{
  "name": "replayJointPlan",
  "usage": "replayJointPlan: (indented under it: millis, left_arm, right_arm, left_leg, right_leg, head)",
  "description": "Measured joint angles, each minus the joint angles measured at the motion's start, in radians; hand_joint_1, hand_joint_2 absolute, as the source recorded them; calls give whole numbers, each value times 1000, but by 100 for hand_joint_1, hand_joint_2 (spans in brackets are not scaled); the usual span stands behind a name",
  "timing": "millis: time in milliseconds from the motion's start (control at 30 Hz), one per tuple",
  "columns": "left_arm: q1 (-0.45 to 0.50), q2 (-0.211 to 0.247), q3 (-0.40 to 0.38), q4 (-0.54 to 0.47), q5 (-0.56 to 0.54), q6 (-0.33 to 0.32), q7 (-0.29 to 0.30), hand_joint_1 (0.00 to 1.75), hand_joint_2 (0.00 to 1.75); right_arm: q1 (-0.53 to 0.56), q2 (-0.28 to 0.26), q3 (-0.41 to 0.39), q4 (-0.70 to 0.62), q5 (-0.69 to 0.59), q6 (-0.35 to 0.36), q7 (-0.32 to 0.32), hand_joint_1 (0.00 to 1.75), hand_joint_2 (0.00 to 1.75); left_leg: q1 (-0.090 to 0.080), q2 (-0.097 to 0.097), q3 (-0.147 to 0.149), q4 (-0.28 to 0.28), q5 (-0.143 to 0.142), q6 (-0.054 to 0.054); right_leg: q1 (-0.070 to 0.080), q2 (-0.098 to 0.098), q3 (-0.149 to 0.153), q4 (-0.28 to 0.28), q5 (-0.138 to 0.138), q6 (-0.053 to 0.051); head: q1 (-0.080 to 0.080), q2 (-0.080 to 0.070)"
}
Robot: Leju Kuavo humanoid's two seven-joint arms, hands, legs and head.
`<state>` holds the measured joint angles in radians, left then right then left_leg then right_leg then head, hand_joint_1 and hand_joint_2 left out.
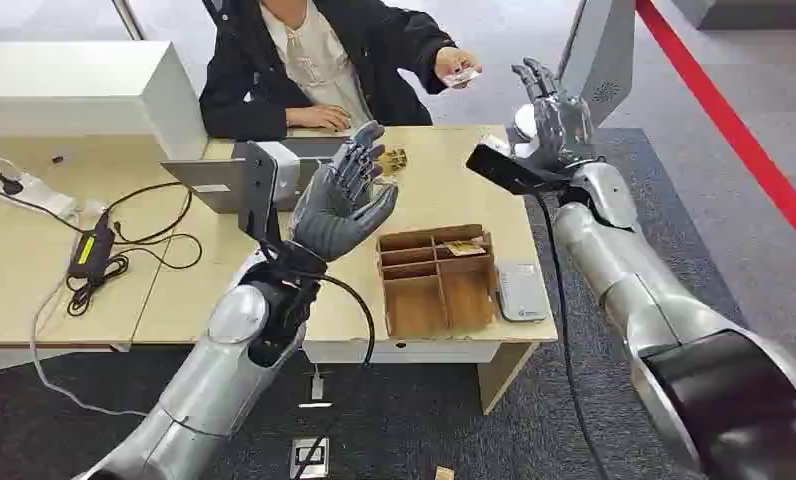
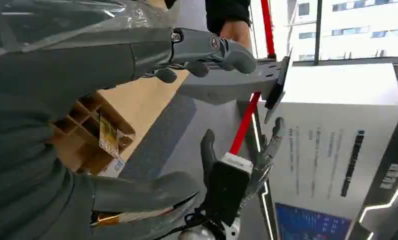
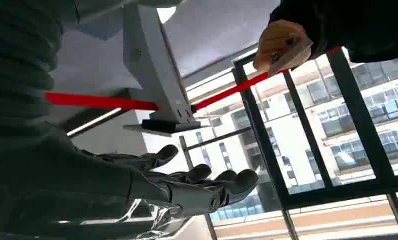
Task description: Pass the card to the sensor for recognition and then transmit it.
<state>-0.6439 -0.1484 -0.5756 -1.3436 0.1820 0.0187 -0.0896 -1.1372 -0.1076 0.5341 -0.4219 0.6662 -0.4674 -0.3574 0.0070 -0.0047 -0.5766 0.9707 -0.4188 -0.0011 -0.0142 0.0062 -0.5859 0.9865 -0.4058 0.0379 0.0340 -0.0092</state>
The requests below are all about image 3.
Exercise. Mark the person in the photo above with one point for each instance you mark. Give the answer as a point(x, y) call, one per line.
point(351, 26)

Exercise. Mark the building outside window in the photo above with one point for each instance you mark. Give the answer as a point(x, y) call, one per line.
point(301, 142)

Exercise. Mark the black window frame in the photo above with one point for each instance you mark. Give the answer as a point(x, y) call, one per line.
point(361, 116)

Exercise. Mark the red floor tape strip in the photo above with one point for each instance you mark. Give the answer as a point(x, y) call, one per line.
point(103, 102)

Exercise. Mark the person's left hand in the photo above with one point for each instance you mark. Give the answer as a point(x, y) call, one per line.
point(275, 39)

